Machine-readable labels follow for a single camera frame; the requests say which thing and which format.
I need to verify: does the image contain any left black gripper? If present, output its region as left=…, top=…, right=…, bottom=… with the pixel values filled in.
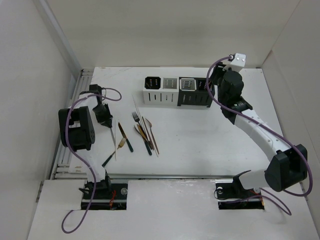
left=92, top=103, right=113, bottom=128

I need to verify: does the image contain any gold fork green handle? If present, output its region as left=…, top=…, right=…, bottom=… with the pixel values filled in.
left=102, top=137, right=126, bottom=168

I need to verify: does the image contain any silver spoon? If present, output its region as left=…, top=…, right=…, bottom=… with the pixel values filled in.
left=110, top=127, right=116, bottom=146

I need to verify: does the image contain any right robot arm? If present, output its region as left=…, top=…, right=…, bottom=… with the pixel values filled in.
left=209, top=62, right=309, bottom=197

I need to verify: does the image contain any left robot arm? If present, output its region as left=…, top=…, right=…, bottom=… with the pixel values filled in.
left=58, top=84, right=113, bottom=199

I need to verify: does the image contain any black utensil container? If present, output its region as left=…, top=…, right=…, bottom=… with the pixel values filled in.
left=177, top=77, right=213, bottom=108

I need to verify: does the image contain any copper chopstick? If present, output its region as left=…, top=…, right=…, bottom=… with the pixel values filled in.
left=142, top=116, right=159, bottom=157

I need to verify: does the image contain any white chopstick long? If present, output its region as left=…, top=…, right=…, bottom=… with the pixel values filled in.
left=132, top=95, right=159, bottom=157

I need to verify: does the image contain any white utensil container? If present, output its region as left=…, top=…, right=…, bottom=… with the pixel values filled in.
left=142, top=76, right=179, bottom=106

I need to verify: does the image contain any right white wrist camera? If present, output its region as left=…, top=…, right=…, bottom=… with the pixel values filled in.
left=224, top=53, right=247, bottom=73

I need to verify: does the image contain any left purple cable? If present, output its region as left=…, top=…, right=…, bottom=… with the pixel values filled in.
left=61, top=87, right=123, bottom=234

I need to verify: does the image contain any purple cable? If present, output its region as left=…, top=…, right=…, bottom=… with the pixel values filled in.
left=206, top=56, right=315, bottom=216
left=61, top=87, right=123, bottom=234

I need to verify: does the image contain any bronze knife green handle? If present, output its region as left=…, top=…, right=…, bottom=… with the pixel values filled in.
left=134, top=124, right=152, bottom=156

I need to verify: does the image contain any aluminium rail left side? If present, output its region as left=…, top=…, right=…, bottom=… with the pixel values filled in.
left=49, top=68, right=94, bottom=180

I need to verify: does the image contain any aluminium rail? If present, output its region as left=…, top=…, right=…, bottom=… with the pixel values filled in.
left=49, top=68, right=94, bottom=180
left=108, top=173, right=233, bottom=180

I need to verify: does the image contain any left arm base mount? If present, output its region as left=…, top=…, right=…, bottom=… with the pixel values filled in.
left=79, top=182, right=128, bottom=211

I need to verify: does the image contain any aluminium rail front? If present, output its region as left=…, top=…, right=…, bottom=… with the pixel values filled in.
left=108, top=173, right=233, bottom=180

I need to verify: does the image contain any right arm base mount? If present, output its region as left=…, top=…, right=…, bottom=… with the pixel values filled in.
left=214, top=182, right=265, bottom=210

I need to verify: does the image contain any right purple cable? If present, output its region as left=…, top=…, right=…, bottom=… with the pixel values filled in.
left=206, top=56, right=315, bottom=216

